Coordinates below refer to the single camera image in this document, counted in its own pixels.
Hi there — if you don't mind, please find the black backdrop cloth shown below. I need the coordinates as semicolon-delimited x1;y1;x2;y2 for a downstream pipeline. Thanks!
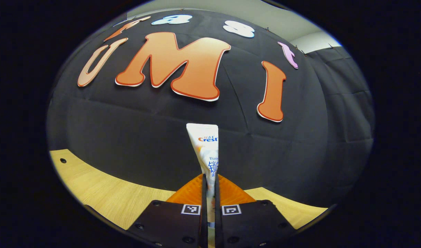
47;9;375;207

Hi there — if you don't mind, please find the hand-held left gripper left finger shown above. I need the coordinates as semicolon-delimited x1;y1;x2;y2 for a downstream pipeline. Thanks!
127;174;208;248

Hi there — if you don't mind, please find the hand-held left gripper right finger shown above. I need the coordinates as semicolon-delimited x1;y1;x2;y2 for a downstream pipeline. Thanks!
214;174;297;248

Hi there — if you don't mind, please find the white toothpaste tube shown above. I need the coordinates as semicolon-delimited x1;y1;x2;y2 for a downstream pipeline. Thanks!
186;123;219;248

